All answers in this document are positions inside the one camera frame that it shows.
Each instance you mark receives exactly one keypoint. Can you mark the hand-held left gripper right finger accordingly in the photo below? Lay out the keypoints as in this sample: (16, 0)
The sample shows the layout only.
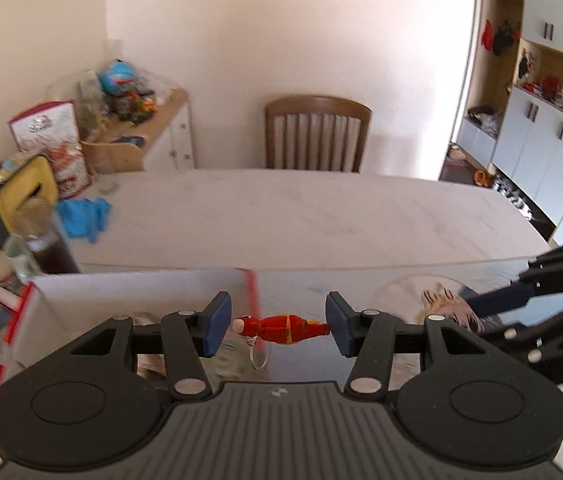
(341, 322)

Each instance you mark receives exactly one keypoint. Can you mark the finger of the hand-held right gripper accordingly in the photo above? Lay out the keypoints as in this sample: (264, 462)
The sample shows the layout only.
(551, 332)
(501, 300)

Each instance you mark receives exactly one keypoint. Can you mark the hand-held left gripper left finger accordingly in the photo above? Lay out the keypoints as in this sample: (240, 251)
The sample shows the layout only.
(216, 322)

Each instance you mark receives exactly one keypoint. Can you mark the white red cardboard box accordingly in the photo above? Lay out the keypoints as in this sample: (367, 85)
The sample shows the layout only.
(136, 290)

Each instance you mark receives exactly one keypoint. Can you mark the round printed placemat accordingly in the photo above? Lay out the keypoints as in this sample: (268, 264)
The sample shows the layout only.
(396, 295)

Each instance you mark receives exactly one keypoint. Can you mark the row of grey shoes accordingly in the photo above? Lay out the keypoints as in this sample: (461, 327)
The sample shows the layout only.
(511, 197)

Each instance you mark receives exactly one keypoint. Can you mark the orange slippers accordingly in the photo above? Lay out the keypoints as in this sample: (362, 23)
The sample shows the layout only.
(484, 178)

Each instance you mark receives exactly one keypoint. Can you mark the blue rubber gloves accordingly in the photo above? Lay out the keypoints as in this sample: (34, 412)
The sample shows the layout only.
(84, 217)

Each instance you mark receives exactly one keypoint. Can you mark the glass jar with dark liquid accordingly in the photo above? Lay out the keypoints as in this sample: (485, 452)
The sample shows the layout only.
(56, 255)

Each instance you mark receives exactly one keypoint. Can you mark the clear drinking glass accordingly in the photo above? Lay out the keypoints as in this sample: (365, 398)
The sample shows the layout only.
(108, 185)

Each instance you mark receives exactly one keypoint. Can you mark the white wooden sideboard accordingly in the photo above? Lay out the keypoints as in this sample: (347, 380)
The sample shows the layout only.
(174, 135)

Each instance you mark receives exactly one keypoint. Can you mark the wooden organizer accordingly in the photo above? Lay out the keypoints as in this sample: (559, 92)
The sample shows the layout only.
(116, 155)

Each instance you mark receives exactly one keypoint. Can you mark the pale green mug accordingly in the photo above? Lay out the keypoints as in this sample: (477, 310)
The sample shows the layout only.
(17, 260)

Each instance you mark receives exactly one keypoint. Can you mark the brown wooden chair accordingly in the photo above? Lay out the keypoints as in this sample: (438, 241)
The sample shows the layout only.
(316, 107)

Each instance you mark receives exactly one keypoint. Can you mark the group of shelf ornaments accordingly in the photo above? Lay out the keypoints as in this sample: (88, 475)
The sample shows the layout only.
(561, 90)

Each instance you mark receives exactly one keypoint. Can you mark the jar with orange label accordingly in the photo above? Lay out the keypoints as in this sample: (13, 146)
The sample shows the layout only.
(149, 103)

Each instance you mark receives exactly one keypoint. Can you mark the red printed snack bag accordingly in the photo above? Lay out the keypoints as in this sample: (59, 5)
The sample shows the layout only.
(51, 145)

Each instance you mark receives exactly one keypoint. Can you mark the black hanging bag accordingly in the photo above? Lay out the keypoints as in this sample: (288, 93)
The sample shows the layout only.
(505, 37)

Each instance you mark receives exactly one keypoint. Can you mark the blue globe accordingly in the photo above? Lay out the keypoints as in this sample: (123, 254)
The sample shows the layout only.
(117, 77)

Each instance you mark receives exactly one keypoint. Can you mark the red hanging garment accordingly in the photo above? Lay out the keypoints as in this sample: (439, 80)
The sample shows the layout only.
(487, 35)

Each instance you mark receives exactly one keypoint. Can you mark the white wall cupboards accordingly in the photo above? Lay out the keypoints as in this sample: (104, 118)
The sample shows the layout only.
(546, 150)

